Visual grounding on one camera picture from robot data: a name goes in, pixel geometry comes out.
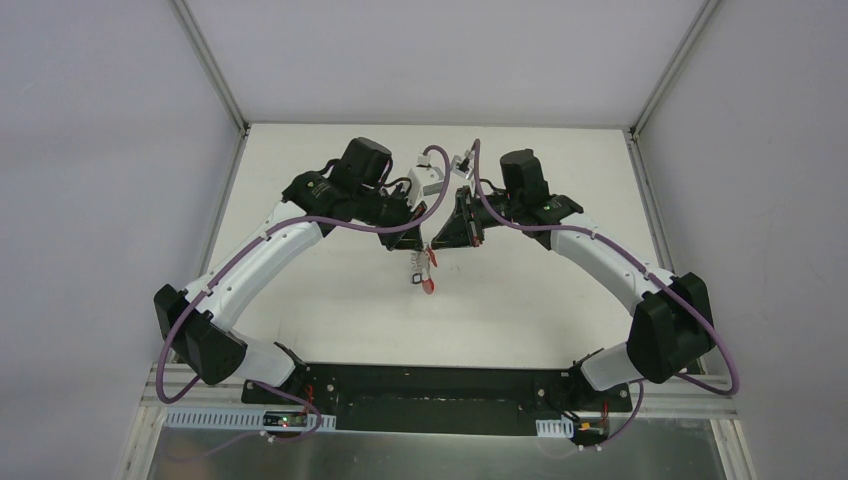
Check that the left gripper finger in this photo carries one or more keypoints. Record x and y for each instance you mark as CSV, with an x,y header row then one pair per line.
x,y
404,216
402,244

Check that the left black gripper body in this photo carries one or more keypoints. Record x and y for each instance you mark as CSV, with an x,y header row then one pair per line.
x,y
395,225

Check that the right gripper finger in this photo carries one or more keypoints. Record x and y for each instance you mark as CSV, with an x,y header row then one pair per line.
x,y
455,241
460,219

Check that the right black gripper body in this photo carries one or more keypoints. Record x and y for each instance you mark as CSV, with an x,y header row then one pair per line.
x,y
473,221

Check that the red handled keyring holder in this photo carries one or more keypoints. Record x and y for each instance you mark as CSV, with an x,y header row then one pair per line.
x,y
421,271

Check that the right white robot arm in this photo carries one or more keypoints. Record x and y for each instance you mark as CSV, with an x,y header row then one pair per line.
x,y
671,315

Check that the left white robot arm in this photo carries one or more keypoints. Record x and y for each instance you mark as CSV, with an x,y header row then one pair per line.
x,y
199,319

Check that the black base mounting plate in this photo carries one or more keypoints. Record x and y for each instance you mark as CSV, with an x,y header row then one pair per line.
x,y
449,400

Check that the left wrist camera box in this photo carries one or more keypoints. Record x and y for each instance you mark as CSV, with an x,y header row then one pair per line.
x,y
425,180

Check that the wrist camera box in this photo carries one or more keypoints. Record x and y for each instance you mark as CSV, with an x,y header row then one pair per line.
x,y
463,165
425,180

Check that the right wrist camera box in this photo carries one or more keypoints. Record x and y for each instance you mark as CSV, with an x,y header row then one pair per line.
x,y
463,165

